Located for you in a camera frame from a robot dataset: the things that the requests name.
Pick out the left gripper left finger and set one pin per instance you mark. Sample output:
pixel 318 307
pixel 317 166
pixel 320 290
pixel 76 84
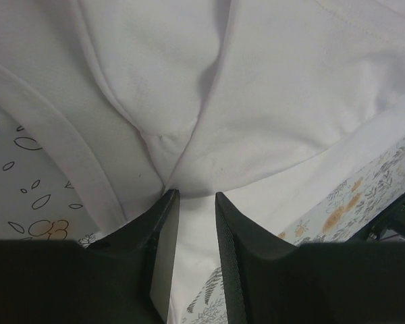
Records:
pixel 124 277

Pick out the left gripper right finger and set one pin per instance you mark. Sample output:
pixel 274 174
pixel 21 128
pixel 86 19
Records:
pixel 268 280

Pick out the white t shirt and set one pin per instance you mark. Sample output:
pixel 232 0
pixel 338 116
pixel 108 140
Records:
pixel 131 99

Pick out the floral table mat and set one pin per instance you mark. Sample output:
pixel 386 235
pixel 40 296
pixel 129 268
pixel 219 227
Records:
pixel 328 199

